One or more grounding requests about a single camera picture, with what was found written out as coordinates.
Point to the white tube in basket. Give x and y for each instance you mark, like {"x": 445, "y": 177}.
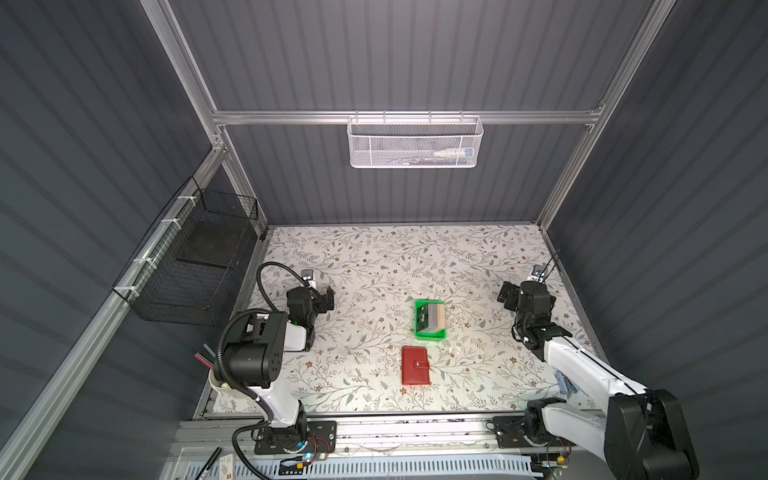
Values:
{"x": 458, "y": 153}

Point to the white slotted cable duct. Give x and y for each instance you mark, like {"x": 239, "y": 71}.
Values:
{"x": 401, "y": 467}

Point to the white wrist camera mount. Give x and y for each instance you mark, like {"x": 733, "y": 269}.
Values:
{"x": 539, "y": 273}
{"x": 309, "y": 277}

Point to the red card holder wallet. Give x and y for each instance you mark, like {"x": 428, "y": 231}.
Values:
{"x": 415, "y": 366}

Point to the stack of cards in tray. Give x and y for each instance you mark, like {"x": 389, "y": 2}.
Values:
{"x": 431, "y": 318}

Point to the small objects at table edge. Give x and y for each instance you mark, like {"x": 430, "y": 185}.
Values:
{"x": 565, "y": 385}

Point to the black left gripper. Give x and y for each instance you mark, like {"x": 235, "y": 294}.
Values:
{"x": 323, "y": 302}

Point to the black wire basket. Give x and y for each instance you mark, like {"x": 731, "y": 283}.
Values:
{"x": 192, "y": 272}

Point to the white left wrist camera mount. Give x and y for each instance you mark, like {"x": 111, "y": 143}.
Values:
{"x": 309, "y": 277}

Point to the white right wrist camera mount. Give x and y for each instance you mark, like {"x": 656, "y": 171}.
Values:
{"x": 539, "y": 273}

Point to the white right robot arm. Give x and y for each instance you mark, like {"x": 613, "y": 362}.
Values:
{"x": 640, "y": 433}

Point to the green card tray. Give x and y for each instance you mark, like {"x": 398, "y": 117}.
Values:
{"x": 427, "y": 337}

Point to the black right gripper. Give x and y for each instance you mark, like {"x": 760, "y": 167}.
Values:
{"x": 514, "y": 295}

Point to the white wire mesh basket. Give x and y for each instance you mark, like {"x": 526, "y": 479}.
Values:
{"x": 408, "y": 142}

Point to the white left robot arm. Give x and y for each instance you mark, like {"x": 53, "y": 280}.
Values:
{"x": 249, "y": 355}

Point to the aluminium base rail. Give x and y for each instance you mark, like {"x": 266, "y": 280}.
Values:
{"x": 350, "y": 434}

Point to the white pen cup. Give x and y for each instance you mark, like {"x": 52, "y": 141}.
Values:
{"x": 207, "y": 357}

